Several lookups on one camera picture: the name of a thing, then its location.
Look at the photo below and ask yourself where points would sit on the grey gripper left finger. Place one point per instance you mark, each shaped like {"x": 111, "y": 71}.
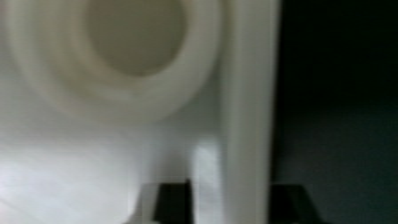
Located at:
{"x": 168, "y": 203}

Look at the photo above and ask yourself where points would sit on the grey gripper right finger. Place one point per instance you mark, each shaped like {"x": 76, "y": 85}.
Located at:
{"x": 292, "y": 207}

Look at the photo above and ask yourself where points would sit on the white square table top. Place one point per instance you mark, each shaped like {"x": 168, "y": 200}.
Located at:
{"x": 138, "y": 80}

